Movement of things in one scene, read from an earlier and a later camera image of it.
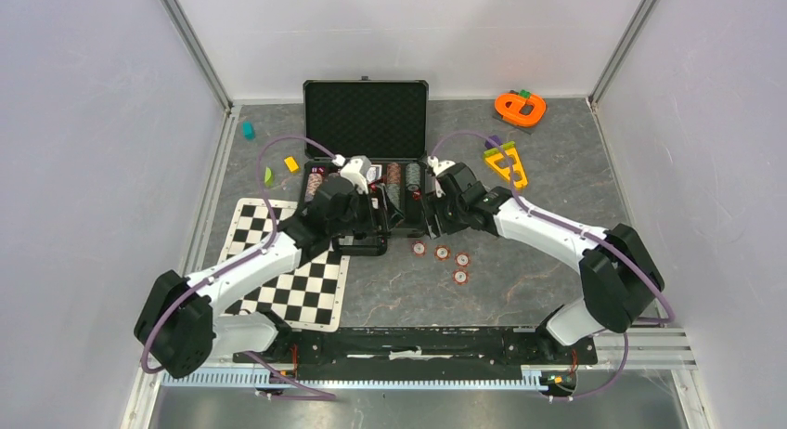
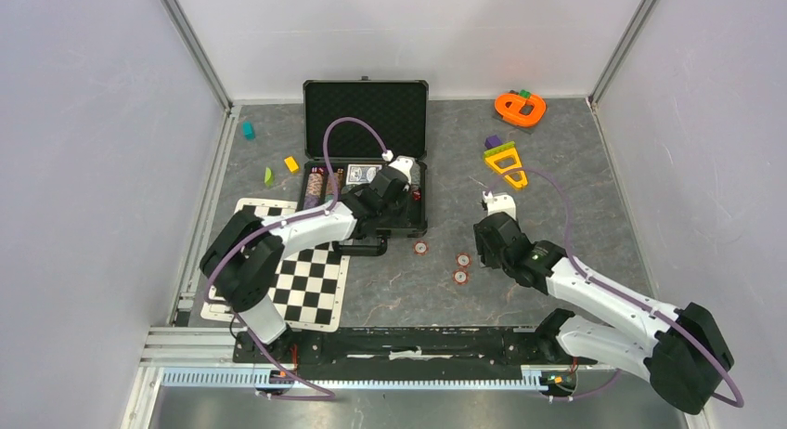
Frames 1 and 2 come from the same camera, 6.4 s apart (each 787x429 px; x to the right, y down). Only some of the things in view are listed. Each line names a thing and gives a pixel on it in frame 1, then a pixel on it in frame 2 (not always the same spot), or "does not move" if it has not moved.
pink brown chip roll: x=314 y=181 does not move
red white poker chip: x=462 y=259 does not move
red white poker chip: x=460 y=277 does not move
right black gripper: x=432 y=205 → x=483 y=253
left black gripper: x=372 y=224 → x=404 y=195
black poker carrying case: x=385 y=121 does not move
